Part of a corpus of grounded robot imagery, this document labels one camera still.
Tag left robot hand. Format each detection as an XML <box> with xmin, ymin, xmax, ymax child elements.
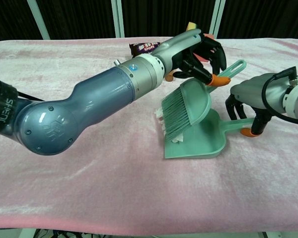
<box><xmin>152</xmin><ymin>28</ymin><xmax>231</xmax><ymax>87</ymax></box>

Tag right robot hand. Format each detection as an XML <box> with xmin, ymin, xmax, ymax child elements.
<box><xmin>224</xmin><ymin>73</ymin><xmax>290</xmax><ymax>137</ymax></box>

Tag teal hand broom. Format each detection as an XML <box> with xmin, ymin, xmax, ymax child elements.
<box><xmin>160</xmin><ymin>59</ymin><xmax>247</xmax><ymax>142</ymax></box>

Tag teal plastic dustpan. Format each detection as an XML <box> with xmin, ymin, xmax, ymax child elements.
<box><xmin>163</xmin><ymin>109</ymin><xmax>256</xmax><ymax>160</ymax></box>

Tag yellow green sponge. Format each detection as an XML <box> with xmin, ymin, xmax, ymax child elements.
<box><xmin>186</xmin><ymin>21</ymin><xmax>199</xmax><ymax>32</ymax></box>

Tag pink sponge block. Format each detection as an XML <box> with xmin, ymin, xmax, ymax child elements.
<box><xmin>197</xmin><ymin>32</ymin><xmax>216</xmax><ymax>63</ymax></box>

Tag brown snack packet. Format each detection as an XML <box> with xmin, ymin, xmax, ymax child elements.
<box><xmin>129</xmin><ymin>41</ymin><xmax>162</xmax><ymax>59</ymax></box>

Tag black pleated curtain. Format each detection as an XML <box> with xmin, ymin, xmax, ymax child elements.
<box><xmin>0</xmin><ymin>0</ymin><xmax>298</xmax><ymax>43</ymax></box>

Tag pink plush blanket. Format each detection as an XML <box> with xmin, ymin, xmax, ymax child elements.
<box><xmin>0</xmin><ymin>38</ymin><xmax>298</xmax><ymax>235</ymax></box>

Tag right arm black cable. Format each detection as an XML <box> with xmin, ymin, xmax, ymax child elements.
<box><xmin>261</xmin><ymin>66</ymin><xmax>298</xmax><ymax>126</ymax></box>

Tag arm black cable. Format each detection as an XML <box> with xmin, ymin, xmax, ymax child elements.
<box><xmin>16</xmin><ymin>91</ymin><xmax>46</xmax><ymax>103</ymax></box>
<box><xmin>261</xmin><ymin>66</ymin><xmax>298</xmax><ymax>126</ymax></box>

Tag pale green frame post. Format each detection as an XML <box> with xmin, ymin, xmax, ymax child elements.
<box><xmin>111</xmin><ymin>0</ymin><xmax>126</xmax><ymax>38</ymax></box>
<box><xmin>27</xmin><ymin>0</ymin><xmax>51</xmax><ymax>40</ymax></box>
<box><xmin>210</xmin><ymin>0</ymin><xmax>226</xmax><ymax>39</ymax></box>

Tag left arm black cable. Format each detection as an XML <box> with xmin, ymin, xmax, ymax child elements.
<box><xmin>16</xmin><ymin>91</ymin><xmax>46</xmax><ymax>103</ymax></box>

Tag left arm black strap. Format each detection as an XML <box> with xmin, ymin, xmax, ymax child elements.
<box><xmin>0</xmin><ymin>78</ymin><xmax>20</xmax><ymax>136</ymax></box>

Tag tangled floor cables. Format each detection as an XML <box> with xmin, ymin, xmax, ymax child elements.
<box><xmin>34</xmin><ymin>229</ymin><xmax>74</xmax><ymax>238</ymax></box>

